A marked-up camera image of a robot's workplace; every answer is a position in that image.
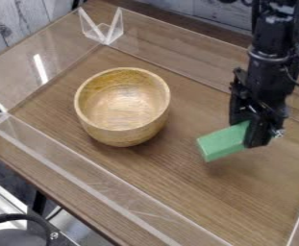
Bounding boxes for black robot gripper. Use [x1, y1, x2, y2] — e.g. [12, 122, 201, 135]
[228, 48, 299, 148]

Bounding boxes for green rectangular block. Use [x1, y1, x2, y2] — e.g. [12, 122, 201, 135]
[196, 121, 250, 162]

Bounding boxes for black cable loop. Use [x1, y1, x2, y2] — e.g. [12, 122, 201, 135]
[0, 213, 53, 246]

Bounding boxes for clear acrylic tray walls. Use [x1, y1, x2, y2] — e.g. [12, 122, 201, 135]
[0, 0, 299, 246]

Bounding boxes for black table leg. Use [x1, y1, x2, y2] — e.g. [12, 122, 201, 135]
[32, 191, 48, 215]

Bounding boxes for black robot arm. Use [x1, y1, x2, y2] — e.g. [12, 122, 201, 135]
[228, 0, 299, 148]

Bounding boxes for metal bracket with screw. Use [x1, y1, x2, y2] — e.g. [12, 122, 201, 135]
[26, 208, 81, 246]

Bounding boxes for light brown wooden bowl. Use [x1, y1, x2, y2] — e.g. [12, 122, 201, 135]
[73, 67, 171, 147]

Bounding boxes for clear acrylic corner bracket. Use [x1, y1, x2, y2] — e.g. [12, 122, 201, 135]
[77, 8, 123, 45]

